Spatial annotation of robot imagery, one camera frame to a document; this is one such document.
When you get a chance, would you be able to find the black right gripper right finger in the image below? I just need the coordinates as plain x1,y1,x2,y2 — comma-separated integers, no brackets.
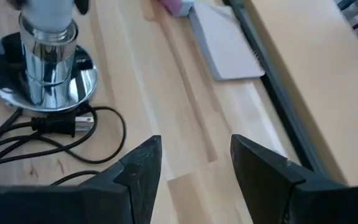
231,134,358,224

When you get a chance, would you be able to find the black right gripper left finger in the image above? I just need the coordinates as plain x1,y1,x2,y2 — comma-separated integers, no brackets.
0,135,163,224

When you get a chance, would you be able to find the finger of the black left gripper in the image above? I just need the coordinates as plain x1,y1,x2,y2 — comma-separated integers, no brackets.
73,0,90,16
6,0,28,11

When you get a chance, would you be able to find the white lightbulb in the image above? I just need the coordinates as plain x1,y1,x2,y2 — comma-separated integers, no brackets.
19,0,76,32

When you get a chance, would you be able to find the chrome lamp socket base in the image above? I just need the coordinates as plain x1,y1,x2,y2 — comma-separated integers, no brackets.
0,14,99,113

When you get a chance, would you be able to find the black lamp power cord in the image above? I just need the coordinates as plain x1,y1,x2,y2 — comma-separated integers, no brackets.
0,82,127,187

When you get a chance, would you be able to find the pink and white box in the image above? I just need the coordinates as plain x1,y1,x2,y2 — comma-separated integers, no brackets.
158,0,196,17

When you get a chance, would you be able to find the tan wooden desk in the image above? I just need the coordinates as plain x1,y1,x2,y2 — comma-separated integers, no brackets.
247,0,358,187

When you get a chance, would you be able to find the beige spiral notebook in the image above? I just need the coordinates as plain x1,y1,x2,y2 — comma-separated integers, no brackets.
188,1,266,82

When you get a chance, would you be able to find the black aluminium table frame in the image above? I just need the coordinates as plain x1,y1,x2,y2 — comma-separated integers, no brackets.
222,0,331,180

